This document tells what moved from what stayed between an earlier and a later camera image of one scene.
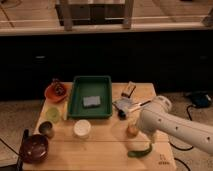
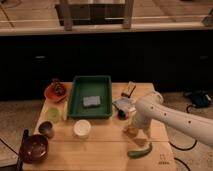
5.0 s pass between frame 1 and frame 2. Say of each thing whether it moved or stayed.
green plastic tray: stayed
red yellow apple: stayed
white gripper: moved
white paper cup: stayed
